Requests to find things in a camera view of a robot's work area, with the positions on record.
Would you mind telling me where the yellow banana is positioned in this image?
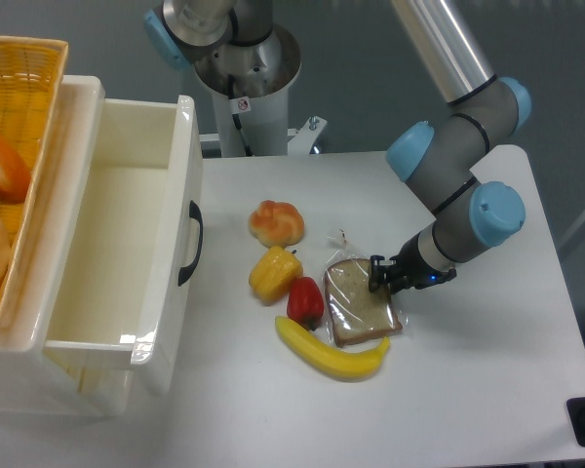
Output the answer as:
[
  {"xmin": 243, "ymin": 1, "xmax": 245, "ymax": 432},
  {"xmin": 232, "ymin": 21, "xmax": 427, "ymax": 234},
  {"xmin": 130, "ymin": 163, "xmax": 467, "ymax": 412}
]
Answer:
[{"xmin": 275, "ymin": 316, "xmax": 391, "ymax": 381}]

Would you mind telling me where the orange glazed bread roll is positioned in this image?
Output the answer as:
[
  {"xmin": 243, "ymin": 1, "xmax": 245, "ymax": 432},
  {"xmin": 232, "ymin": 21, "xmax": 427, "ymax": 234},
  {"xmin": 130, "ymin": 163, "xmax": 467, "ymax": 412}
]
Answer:
[{"xmin": 248, "ymin": 200, "xmax": 305, "ymax": 248}]

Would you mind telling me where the yellow bell pepper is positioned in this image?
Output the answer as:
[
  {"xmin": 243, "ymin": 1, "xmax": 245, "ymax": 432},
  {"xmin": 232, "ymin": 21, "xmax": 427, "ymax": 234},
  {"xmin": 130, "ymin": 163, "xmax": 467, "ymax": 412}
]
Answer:
[{"xmin": 249, "ymin": 246, "xmax": 303, "ymax": 304}]

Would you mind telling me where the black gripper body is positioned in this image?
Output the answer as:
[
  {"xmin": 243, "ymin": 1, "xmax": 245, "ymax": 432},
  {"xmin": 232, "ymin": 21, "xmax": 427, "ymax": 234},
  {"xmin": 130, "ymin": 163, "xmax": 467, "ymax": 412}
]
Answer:
[{"xmin": 388, "ymin": 235, "xmax": 457, "ymax": 294}]

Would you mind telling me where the black cable on pedestal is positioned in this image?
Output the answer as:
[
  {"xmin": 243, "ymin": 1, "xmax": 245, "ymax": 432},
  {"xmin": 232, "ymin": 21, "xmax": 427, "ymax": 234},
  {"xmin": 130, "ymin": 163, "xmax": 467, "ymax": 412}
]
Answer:
[{"xmin": 226, "ymin": 72, "xmax": 254, "ymax": 158}]

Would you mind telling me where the toast slice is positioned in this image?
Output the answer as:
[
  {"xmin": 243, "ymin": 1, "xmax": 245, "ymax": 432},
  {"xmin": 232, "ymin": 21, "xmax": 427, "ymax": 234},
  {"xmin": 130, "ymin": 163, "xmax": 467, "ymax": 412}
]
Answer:
[{"xmin": 323, "ymin": 230, "xmax": 408, "ymax": 348}]

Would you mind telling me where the black drawer handle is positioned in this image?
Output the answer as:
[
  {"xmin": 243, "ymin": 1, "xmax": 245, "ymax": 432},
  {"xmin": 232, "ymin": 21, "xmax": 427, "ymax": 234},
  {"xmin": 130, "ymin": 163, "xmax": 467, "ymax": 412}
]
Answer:
[{"xmin": 177, "ymin": 200, "xmax": 204, "ymax": 287}]

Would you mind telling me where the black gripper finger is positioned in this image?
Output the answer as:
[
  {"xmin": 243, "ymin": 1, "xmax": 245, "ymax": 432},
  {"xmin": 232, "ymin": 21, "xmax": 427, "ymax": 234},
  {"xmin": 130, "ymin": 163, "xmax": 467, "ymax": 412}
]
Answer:
[{"xmin": 368, "ymin": 254, "xmax": 397, "ymax": 293}]

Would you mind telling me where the red bell pepper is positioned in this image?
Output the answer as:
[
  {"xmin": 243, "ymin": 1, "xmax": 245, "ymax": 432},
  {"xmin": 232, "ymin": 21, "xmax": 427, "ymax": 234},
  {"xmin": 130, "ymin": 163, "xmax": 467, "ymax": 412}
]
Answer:
[{"xmin": 287, "ymin": 277, "xmax": 325, "ymax": 331}]

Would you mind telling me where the white open drawer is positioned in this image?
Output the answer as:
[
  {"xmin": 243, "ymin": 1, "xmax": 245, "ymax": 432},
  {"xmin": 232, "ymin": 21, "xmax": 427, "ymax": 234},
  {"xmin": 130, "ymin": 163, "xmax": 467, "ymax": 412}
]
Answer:
[{"xmin": 46, "ymin": 96, "xmax": 203, "ymax": 395}]

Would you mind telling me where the white pedestal base bracket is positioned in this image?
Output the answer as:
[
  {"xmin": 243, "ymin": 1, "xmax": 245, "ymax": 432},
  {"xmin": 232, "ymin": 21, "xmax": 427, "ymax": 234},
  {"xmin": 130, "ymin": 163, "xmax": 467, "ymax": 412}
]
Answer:
[{"xmin": 200, "ymin": 115, "xmax": 328, "ymax": 158}]

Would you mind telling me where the yellow wicker basket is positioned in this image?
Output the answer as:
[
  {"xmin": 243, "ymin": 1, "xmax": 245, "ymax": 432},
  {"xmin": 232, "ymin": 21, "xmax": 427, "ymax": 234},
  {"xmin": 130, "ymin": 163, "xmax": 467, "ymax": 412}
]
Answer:
[{"xmin": 0, "ymin": 35, "xmax": 69, "ymax": 327}]

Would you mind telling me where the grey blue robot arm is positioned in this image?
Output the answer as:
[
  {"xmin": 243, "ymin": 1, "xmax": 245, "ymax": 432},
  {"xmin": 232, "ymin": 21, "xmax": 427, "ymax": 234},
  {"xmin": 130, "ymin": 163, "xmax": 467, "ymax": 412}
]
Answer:
[{"xmin": 143, "ymin": 1, "xmax": 531, "ymax": 293}]

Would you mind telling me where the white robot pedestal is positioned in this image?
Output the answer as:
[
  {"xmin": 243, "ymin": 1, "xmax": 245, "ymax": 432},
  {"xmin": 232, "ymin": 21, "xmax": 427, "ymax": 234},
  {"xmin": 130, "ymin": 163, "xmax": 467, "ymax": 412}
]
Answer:
[{"xmin": 194, "ymin": 24, "xmax": 301, "ymax": 158}]

